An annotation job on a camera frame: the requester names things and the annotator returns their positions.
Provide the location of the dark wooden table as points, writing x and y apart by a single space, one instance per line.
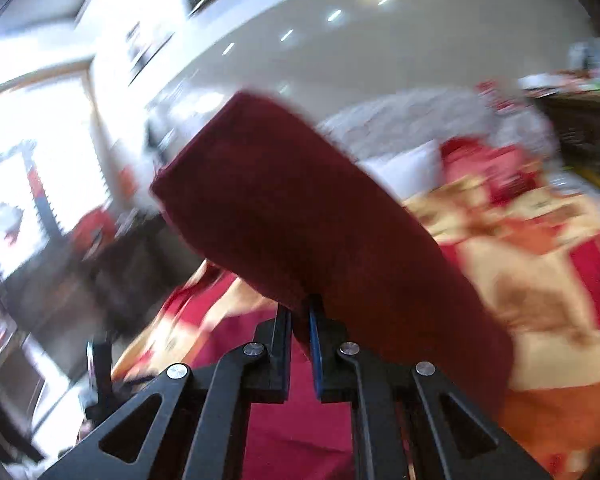
587 130

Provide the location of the dark red garment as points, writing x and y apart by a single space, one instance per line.
300 210

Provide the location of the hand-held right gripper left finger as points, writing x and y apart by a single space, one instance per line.
282 355

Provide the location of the dark wooden cabinet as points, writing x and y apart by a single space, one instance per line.
105 275

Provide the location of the white lace bedding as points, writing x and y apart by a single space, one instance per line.
430 125

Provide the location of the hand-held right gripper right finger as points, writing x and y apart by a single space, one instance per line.
314 355

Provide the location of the window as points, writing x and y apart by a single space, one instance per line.
35 170

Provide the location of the red and gold printed blanket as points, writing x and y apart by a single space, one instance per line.
530 285

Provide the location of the red pillow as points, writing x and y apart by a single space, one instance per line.
485 170

